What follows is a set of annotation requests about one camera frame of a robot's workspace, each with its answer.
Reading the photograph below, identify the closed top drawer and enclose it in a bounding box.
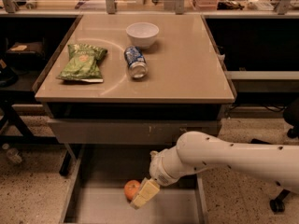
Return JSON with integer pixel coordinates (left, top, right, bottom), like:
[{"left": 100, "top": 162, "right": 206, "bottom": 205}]
[{"left": 48, "top": 119, "right": 221, "bottom": 145}]

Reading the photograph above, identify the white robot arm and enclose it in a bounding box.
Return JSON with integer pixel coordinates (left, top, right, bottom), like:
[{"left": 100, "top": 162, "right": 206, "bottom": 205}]
[{"left": 131, "top": 132, "right": 299, "bottom": 209}]

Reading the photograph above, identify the green chip bag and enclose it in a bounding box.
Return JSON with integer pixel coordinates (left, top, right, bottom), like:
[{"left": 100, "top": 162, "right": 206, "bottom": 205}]
[{"left": 57, "top": 43, "right": 107, "bottom": 83}]

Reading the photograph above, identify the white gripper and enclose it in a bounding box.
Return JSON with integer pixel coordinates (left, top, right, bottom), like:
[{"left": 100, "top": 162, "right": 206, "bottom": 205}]
[{"left": 130, "top": 147, "right": 187, "bottom": 209}]

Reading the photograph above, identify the clear plastic bottle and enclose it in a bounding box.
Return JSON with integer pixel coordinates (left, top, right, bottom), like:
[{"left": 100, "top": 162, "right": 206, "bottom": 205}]
[{"left": 2, "top": 143, "right": 22, "bottom": 164}]

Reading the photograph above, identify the blue soda can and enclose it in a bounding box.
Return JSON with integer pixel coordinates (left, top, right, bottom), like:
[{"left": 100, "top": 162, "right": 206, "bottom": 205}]
[{"left": 124, "top": 46, "right": 148, "bottom": 79}]

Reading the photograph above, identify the grey drawer cabinet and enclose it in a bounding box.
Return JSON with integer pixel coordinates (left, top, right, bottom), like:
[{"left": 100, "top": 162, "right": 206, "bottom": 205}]
[{"left": 32, "top": 12, "right": 237, "bottom": 224}]

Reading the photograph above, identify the open middle drawer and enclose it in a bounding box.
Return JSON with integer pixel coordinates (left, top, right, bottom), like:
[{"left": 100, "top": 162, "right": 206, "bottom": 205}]
[{"left": 59, "top": 145, "right": 209, "bottom": 224}]

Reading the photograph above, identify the orange fruit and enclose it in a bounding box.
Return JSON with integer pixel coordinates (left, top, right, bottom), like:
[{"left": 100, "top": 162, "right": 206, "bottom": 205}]
[{"left": 123, "top": 180, "right": 140, "bottom": 201}]

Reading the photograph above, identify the white bowl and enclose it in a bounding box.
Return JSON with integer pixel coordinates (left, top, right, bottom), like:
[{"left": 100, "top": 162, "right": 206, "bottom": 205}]
[{"left": 126, "top": 22, "right": 160, "bottom": 49}]

